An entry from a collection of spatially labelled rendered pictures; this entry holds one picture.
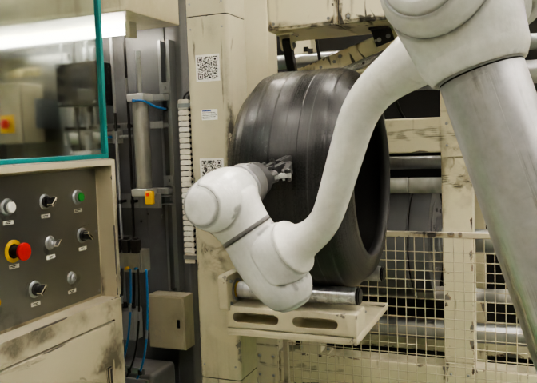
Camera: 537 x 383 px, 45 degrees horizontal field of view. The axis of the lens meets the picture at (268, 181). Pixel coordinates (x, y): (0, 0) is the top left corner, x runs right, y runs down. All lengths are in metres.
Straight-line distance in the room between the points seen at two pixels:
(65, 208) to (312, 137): 0.64
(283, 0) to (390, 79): 1.12
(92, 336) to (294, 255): 0.75
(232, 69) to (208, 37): 0.11
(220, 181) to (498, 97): 0.55
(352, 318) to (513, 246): 0.94
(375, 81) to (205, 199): 0.35
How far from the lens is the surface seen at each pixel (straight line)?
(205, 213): 1.13
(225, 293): 1.76
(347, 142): 1.05
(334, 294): 1.69
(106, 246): 1.82
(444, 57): 0.77
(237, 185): 1.16
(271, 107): 1.62
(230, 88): 1.84
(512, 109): 0.77
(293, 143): 1.55
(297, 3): 2.07
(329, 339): 1.70
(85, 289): 1.79
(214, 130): 1.85
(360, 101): 1.03
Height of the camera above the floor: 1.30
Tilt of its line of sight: 4 degrees down
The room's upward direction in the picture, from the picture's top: 2 degrees counter-clockwise
